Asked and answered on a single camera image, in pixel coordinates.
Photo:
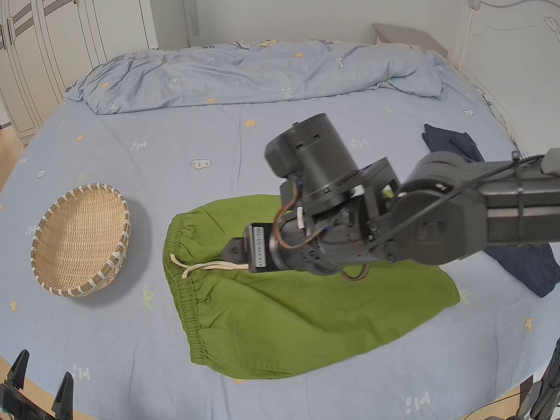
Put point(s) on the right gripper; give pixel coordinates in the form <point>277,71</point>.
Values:
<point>297,247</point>

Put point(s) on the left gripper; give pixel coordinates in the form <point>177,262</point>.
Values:
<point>26,403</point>

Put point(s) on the green shorts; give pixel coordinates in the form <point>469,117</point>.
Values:
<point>284,322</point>

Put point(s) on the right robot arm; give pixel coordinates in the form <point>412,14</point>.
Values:
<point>437,217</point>

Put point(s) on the round woven basket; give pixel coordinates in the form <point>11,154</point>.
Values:
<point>78,239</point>

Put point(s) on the dark blue garment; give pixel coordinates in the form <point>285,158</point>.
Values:
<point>450,140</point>

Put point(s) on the bed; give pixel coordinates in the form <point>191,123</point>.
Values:
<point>131,147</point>

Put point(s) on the pale blue quilt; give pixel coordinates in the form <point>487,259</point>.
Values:
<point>262,72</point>

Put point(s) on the white wardrobe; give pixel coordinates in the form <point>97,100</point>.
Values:
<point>43,37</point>

